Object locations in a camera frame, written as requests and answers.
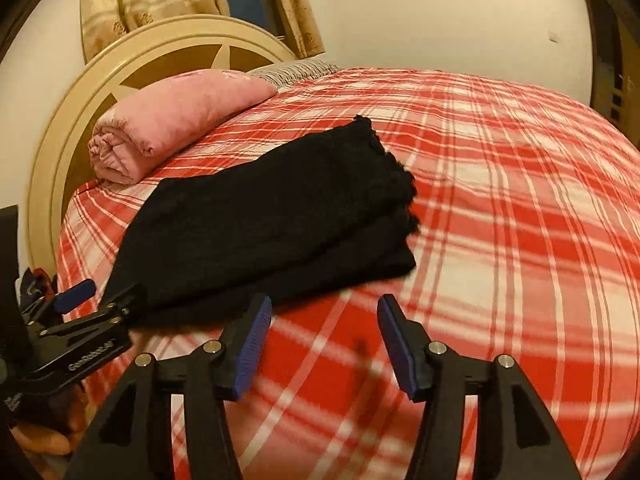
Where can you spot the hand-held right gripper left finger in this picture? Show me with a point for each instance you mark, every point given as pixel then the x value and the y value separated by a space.
pixel 250 345

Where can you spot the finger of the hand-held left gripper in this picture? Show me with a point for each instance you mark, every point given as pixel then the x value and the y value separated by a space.
pixel 112 310
pixel 75 296

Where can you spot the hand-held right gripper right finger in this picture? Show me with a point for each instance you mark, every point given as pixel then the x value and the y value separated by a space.
pixel 397 350

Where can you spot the black pants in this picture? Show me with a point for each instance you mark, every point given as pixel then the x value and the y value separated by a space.
pixel 260 220

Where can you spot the cream round headboard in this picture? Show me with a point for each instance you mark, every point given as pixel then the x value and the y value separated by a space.
pixel 55 150

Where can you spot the red plaid bed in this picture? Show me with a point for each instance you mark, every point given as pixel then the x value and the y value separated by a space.
pixel 500 210

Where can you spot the pink folded quilt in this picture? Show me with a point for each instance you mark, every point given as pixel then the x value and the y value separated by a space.
pixel 165 120

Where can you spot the grey striped pillow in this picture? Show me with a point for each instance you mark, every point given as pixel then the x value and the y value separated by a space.
pixel 295 72

